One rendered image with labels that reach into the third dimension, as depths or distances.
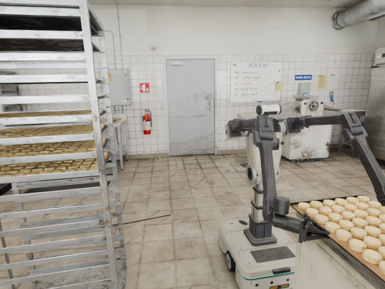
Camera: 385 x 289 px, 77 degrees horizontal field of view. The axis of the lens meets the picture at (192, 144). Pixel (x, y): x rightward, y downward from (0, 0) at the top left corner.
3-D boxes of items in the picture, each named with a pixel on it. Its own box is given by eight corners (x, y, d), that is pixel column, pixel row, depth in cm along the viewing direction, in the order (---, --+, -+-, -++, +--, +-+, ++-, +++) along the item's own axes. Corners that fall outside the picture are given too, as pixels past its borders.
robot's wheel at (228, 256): (226, 246, 199) (232, 245, 200) (224, 258, 207) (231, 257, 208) (232, 264, 185) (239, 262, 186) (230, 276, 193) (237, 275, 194)
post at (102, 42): (127, 269, 184) (103, 26, 146) (126, 272, 181) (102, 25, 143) (122, 269, 184) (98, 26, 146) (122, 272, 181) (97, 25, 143)
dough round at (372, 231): (380, 239, 87) (381, 234, 86) (363, 234, 90) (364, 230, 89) (380, 232, 91) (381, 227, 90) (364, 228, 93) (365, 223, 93)
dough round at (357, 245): (355, 242, 85) (356, 237, 85) (369, 250, 81) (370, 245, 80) (344, 245, 84) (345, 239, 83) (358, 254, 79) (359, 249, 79)
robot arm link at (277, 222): (273, 223, 105) (269, 227, 100) (275, 207, 104) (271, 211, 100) (290, 228, 101) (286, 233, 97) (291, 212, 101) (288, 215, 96)
